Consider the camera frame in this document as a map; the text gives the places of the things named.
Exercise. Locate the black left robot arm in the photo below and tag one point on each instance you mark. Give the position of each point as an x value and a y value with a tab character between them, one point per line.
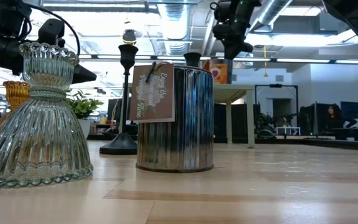
2	15

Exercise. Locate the small white rack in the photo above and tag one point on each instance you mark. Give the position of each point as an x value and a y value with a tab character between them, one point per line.
287	130

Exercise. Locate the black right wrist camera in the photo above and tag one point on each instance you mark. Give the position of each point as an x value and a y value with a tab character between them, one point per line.
221	12

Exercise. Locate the clear ribbed glass candle holder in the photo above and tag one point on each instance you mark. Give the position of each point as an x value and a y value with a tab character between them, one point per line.
39	140

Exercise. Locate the person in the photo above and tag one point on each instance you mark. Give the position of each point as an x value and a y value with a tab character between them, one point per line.
334	119

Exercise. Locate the small potted green plant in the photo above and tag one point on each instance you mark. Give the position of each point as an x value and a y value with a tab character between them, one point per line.
82	105

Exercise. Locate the black hanging pendant lamp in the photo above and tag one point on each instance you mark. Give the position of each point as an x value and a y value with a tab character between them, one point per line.
129	37

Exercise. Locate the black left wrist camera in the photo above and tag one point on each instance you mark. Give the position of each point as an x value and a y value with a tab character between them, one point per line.
51	31

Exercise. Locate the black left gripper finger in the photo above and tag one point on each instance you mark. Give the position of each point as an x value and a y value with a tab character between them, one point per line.
84	74

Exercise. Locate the black metal candlestick holder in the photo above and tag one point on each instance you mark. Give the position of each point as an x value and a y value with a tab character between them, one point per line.
192	59
126	56

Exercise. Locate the office computer monitor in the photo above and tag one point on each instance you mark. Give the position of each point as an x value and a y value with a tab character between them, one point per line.
351	109

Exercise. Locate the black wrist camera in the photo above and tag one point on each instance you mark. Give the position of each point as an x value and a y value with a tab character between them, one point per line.
221	12
51	31

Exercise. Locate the black metal rack frame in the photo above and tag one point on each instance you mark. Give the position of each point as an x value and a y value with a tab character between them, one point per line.
276	85

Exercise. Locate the dark office desk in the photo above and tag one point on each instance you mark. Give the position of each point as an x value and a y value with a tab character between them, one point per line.
353	132

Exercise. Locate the silver ventilation duct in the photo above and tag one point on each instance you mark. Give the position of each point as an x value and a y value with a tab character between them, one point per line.
176	28
272	12

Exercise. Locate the amber ribbed glass candle holder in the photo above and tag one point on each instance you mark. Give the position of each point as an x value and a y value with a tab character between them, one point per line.
15	93

